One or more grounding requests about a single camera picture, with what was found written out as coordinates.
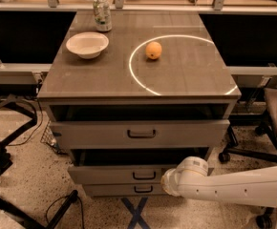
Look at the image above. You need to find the drawer with black handle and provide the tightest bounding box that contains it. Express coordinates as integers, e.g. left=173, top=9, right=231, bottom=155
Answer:
left=51, top=120, right=229, bottom=150
left=68, top=164, right=176, bottom=185
left=83, top=184, right=165, bottom=197

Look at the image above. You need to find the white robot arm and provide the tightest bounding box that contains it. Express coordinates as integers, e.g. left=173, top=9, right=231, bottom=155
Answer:
left=161, top=156, right=277, bottom=229

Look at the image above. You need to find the grey drawer cabinet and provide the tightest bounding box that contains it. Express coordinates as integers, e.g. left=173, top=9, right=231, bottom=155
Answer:
left=37, top=10, right=243, bottom=198

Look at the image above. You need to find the orange fruit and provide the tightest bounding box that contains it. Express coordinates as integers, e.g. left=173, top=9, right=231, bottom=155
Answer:
left=145, top=41, right=162, bottom=60

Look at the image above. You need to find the white bowl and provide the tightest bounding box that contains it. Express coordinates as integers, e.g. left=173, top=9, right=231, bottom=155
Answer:
left=66, top=32, right=109, bottom=59

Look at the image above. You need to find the green white soda can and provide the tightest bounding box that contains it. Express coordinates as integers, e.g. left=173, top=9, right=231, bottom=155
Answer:
left=93, top=0, right=112, bottom=32

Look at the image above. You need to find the blue tape cross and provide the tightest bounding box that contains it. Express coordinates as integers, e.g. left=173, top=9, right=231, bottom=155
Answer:
left=121, top=198, right=151, bottom=229

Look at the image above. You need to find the black office chair right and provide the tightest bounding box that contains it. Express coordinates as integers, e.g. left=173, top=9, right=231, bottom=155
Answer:
left=219, top=88, right=277, bottom=163

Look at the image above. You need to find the black chair left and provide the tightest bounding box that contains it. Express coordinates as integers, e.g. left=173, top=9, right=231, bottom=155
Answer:
left=0, top=94, right=78, bottom=229

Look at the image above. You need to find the wire mesh basket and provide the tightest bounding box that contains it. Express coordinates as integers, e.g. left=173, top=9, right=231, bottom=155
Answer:
left=40, top=122, right=59, bottom=154

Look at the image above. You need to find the black floor cable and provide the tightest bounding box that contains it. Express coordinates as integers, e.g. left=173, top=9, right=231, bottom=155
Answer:
left=8, top=100, right=45, bottom=147

